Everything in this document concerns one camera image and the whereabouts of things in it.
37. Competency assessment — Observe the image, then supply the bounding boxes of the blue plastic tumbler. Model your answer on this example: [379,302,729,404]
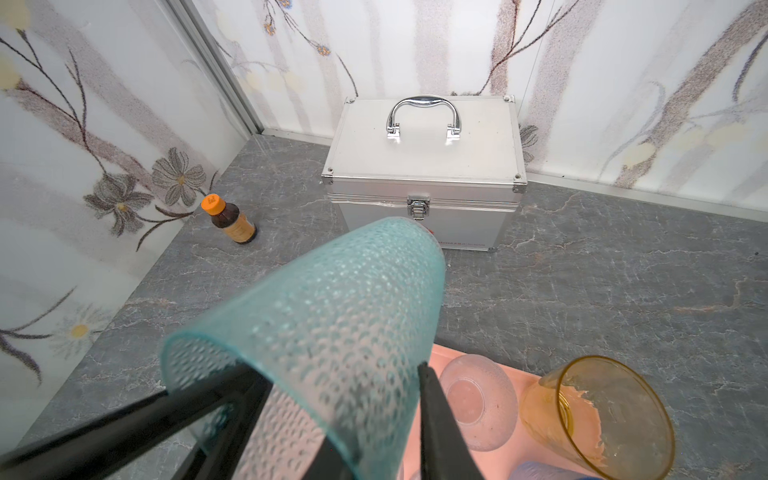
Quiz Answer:
[508,461,600,480]

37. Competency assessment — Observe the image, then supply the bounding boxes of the frosted white cup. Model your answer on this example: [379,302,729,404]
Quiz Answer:
[439,354,518,452]

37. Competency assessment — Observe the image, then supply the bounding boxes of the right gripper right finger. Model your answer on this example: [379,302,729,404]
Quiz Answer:
[417,362,483,479]

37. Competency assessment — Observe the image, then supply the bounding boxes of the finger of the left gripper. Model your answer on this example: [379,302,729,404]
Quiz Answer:
[1,363,260,471]
[173,374,273,479]

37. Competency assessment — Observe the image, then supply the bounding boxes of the teal plastic cup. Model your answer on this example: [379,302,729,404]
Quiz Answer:
[160,217,445,479]

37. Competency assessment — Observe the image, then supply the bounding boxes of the yellow plastic tumbler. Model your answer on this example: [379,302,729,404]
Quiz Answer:
[519,355,676,479]

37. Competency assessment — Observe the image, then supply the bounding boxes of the silver aluminium case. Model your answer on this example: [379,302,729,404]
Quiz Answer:
[322,95,528,251]

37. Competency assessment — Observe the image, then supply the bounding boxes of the brown bottle orange cap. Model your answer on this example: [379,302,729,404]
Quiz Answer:
[201,194,258,244]

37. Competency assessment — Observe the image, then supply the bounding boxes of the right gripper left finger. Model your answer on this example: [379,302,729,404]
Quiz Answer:
[302,438,354,480]

